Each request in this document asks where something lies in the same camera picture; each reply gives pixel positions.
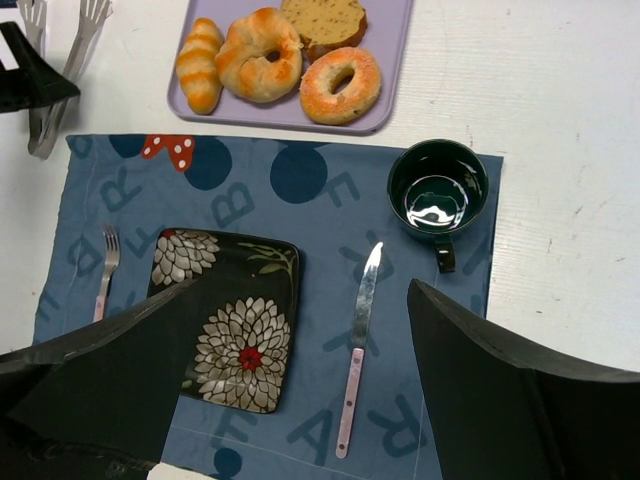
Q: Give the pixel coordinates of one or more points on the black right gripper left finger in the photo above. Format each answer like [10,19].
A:
[96,403]

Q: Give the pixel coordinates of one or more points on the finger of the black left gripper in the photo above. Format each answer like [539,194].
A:
[34,84]

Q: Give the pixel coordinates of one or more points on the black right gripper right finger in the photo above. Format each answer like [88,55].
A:
[504,407]

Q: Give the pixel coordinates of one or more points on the striped orange bread roll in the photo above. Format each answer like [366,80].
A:
[195,66]

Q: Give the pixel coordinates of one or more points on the brown bread slice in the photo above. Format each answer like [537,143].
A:
[326,25]

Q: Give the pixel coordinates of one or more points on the blue patterned placemat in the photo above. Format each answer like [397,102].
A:
[328,200]

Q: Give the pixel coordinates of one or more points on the black floral square plate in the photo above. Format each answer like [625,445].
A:
[240,353]

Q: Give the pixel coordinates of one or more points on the dark green mug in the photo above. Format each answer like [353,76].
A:
[437,188]

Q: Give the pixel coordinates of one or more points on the sugared orange donut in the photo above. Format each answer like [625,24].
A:
[341,86]

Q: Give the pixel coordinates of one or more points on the fork with pink handle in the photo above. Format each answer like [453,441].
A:
[111,262]

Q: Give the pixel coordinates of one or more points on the knife with pink handle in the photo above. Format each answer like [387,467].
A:
[359,332]

